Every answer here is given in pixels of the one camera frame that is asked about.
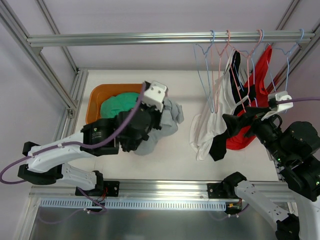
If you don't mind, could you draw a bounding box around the red tank top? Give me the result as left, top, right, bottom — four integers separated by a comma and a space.
226, 46, 273, 151

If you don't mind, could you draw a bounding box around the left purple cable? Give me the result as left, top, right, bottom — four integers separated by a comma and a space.
0, 81, 147, 222

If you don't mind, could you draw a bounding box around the orange plastic basket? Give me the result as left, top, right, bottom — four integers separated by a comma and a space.
85, 83, 142, 124

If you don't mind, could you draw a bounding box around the left aluminium frame post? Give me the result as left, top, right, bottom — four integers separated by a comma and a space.
0, 0, 89, 118

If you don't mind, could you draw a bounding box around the white tank top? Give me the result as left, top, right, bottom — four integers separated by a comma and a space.
189, 48, 251, 161

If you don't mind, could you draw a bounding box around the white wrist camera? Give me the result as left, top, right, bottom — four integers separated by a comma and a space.
142, 81, 168, 113
261, 91, 294, 121

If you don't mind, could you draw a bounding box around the blue wire hanger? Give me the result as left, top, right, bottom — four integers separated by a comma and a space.
192, 30, 216, 113

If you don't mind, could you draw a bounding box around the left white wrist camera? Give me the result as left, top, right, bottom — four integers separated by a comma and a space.
142, 81, 168, 113

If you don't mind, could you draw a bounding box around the green tank top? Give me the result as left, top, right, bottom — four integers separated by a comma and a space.
100, 92, 139, 119

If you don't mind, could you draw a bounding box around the black tank top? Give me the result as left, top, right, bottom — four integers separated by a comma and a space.
209, 50, 241, 161

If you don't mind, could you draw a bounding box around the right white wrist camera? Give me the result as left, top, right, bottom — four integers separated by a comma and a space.
261, 91, 294, 121

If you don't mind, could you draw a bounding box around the white slotted cable duct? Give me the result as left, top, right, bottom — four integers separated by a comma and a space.
39, 198, 227, 211

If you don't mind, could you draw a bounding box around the blue hanger with red top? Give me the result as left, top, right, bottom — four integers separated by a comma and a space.
266, 28, 305, 94

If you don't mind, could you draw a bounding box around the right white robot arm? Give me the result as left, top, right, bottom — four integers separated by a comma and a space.
220, 107, 320, 240

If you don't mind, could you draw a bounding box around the grey tank top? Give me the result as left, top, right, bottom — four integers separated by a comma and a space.
134, 97, 184, 156

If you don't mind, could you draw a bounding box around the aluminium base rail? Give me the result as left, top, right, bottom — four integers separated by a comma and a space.
29, 179, 294, 202

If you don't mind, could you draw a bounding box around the aluminium hanging rail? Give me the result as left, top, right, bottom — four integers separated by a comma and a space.
27, 29, 316, 47

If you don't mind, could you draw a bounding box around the pink wire hanger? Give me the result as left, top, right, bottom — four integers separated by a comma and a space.
211, 29, 230, 113
232, 29, 265, 106

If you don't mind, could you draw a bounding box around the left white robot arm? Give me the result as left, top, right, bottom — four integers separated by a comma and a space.
17, 103, 163, 197

